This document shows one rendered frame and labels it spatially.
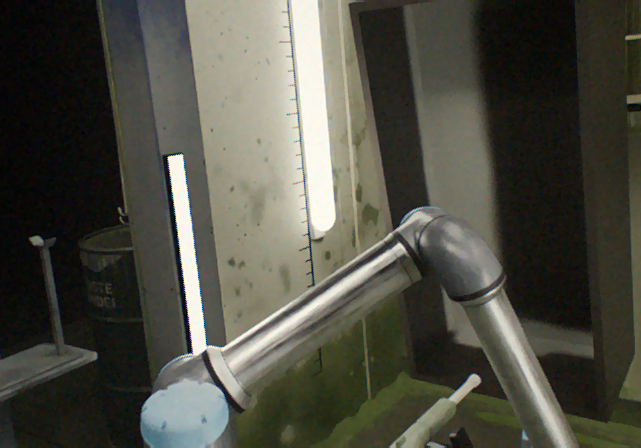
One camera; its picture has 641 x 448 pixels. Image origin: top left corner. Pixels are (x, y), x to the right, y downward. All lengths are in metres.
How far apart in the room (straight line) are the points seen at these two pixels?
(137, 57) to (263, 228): 0.72
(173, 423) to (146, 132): 1.05
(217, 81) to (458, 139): 0.79
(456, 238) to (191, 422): 0.58
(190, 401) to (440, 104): 1.34
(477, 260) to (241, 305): 1.18
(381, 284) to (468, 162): 0.96
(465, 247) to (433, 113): 1.02
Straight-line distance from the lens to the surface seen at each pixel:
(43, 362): 1.95
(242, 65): 2.31
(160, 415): 1.26
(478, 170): 2.27
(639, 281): 3.05
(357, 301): 1.39
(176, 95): 2.10
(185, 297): 2.11
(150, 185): 2.09
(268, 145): 2.39
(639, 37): 2.89
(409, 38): 2.20
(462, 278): 1.31
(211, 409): 1.25
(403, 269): 1.40
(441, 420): 1.91
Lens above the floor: 1.44
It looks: 11 degrees down
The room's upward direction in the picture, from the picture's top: 5 degrees counter-clockwise
